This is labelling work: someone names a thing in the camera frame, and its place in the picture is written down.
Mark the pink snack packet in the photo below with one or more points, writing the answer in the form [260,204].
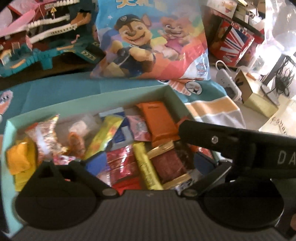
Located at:
[138,127]

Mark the shiny red snack packet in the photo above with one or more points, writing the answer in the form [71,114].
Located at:
[120,162]

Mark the white power strip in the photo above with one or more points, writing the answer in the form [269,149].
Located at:
[227,81]

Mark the dark red gold-edged packet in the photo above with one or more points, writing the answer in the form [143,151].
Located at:
[171,164]

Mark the printed teal tablecloth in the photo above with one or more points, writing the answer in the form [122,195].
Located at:
[46,90]

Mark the white jelly cup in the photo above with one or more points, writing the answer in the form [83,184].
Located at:
[78,126]

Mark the flag-print box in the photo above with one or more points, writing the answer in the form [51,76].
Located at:
[233,44]

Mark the small red candy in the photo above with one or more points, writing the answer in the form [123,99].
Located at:
[63,160]

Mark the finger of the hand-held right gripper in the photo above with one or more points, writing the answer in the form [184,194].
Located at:
[212,139]

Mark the pink toy plane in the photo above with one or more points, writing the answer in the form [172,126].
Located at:
[16,25]

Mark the cartoon puppy snack bag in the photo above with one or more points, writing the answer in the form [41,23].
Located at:
[138,41]

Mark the white paper bag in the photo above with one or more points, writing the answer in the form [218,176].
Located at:
[284,115]

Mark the orange-red patterned snack packet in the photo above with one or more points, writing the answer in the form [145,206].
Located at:
[46,136]

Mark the teal cardboard box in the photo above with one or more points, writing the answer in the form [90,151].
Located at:
[104,105]

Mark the yellow and white box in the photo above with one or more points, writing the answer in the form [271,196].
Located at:
[224,7]

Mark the clear plastic bag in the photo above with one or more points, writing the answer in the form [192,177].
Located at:
[277,23]

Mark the teal toy track set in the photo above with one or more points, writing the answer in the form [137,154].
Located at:
[46,34]

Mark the yellow wavy-print snack packet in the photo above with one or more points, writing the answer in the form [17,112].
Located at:
[104,136]

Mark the small orange candy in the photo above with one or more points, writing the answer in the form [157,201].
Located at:
[76,144]

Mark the long yellow snack bar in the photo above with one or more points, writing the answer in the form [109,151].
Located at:
[145,166]

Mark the black metal stand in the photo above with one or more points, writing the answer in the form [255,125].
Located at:
[283,76]

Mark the plain red snack packet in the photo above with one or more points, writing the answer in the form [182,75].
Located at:
[129,185]

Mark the orange snack packet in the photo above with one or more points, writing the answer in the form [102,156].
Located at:
[159,120]

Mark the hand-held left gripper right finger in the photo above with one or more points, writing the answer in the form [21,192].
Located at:
[203,165]

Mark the gold box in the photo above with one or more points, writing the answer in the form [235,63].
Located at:
[259,102]

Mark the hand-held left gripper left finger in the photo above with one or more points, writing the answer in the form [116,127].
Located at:
[98,163]

